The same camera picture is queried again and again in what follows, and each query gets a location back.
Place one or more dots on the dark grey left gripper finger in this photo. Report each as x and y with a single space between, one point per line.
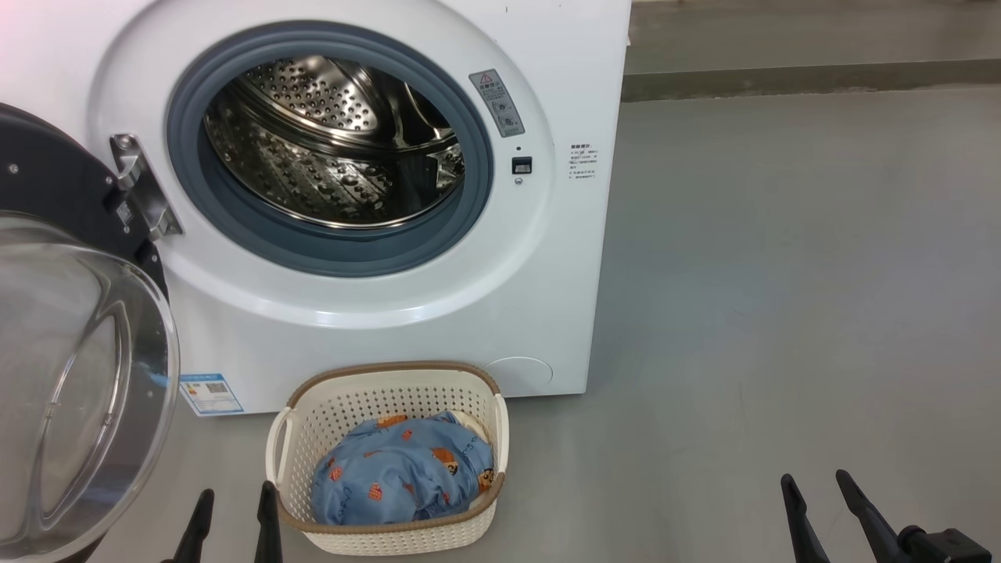
195 532
268 528

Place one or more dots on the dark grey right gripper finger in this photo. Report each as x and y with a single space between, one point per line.
801 524
868 516

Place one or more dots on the blue cartoon print garment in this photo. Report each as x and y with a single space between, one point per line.
391 477

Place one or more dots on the round glass washing machine door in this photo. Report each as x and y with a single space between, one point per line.
70 375

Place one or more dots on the cream perforated laundry basket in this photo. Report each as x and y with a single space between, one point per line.
391 391

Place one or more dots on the white front-load washing machine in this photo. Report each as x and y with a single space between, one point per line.
469 313

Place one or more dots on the metal door hinge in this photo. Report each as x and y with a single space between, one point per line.
145 191

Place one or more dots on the grey rubber door gasket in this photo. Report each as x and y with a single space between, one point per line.
188 180

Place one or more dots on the black door latch socket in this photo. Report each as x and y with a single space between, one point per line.
522 165

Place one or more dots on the blue energy label sticker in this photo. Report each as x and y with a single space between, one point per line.
211 393

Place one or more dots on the round white filter cover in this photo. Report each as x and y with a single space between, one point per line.
518 375

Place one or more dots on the perforated steel drum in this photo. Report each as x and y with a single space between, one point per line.
313 156

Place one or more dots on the grey warning sticker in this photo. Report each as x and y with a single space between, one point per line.
497 103

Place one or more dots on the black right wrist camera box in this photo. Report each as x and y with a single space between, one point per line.
946 547

